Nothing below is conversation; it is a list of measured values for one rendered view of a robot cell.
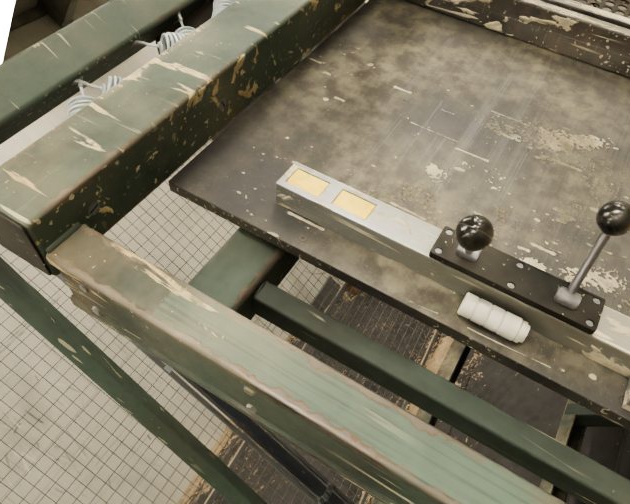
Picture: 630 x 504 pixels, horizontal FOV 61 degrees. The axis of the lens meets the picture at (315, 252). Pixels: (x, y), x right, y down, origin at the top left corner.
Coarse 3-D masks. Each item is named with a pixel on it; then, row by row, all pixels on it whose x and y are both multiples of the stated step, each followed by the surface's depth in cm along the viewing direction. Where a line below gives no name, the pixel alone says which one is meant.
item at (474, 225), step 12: (468, 216) 54; (480, 216) 53; (456, 228) 54; (468, 228) 53; (480, 228) 52; (492, 228) 53; (468, 240) 53; (480, 240) 52; (456, 252) 64; (468, 252) 62; (480, 252) 64
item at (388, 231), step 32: (288, 192) 71; (352, 192) 70; (320, 224) 72; (352, 224) 68; (384, 224) 67; (416, 224) 68; (384, 256) 69; (416, 256) 66; (448, 288) 67; (480, 288) 64; (544, 320) 62; (608, 320) 61; (608, 352) 60
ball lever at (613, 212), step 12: (612, 204) 55; (624, 204) 55; (600, 216) 56; (612, 216) 55; (624, 216) 55; (600, 228) 57; (612, 228) 55; (624, 228) 55; (600, 240) 57; (600, 252) 58; (588, 264) 58; (576, 276) 59; (564, 288) 60; (576, 288) 60; (564, 300) 60; (576, 300) 60
